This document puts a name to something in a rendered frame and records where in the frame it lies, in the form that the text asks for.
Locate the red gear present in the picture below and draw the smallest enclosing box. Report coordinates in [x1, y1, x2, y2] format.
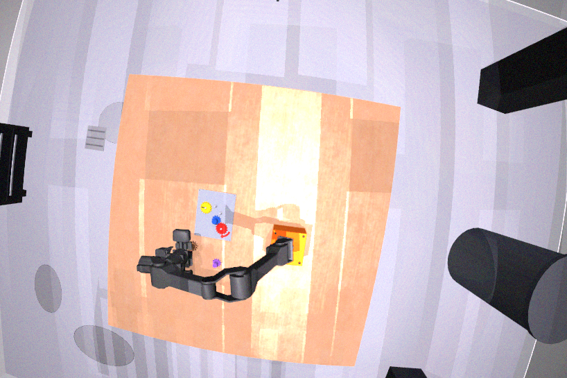
[216, 222, 227, 234]

